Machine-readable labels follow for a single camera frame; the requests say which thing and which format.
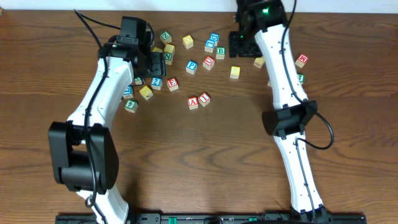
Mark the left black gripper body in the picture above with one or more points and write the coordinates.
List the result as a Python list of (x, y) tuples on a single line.
[(152, 65)]

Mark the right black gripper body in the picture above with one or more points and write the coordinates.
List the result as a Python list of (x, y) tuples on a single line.
[(244, 45)]

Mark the blue 2 block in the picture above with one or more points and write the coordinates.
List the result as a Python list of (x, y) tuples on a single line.
[(156, 83)]

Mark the red A block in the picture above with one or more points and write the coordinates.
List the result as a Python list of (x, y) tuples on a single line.
[(193, 103)]

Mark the red I block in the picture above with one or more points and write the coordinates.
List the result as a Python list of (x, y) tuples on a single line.
[(204, 99)]

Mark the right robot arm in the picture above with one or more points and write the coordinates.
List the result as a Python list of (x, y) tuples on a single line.
[(264, 31)]

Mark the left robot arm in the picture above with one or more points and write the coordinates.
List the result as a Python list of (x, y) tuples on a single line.
[(84, 158)]

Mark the yellow block left of N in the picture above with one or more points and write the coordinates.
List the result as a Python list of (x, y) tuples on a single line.
[(156, 49)]

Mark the green R block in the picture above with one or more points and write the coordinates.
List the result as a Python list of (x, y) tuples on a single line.
[(139, 81)]

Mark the green B block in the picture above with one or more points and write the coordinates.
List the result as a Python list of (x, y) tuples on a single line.
[(220, 53)]

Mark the green N block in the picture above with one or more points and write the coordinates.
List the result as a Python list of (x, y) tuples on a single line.
[(168, 58)]

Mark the yellow block right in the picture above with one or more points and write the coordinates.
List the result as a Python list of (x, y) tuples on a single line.
[(259, 62)]

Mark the yellow block above N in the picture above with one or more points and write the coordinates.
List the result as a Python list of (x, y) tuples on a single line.
[(169, 48)]

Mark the yellow S block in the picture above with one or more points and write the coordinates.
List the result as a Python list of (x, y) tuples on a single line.
[(235, 72)]

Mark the blue D block upper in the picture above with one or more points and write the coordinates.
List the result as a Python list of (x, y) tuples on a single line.
[(215, 38)]

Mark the yellow block lower middle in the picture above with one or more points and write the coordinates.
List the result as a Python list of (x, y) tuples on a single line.
[(146, 92)]

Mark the green Z block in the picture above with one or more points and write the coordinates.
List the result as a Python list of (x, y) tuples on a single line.
[(165, 37)]

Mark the red E block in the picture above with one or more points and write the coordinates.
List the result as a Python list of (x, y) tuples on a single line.
[(172, 84)]

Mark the blue L block lower left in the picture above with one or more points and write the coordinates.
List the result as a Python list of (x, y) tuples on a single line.
[(128, 93)]

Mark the green 4 block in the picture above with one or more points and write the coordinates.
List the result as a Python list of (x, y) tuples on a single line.
[(131, 106)]

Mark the blue P block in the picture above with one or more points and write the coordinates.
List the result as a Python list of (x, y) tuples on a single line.
[(191, 67)]

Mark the yellow block top centre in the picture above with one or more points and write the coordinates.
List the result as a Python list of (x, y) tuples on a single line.
[(188, 41)]

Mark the red M block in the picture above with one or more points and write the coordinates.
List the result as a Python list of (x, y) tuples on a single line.
[(301, 60)]

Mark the green J block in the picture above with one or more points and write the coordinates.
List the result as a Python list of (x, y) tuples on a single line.
[(301, 78)]

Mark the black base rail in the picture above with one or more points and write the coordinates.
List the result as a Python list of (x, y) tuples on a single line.
[(155, 218)]

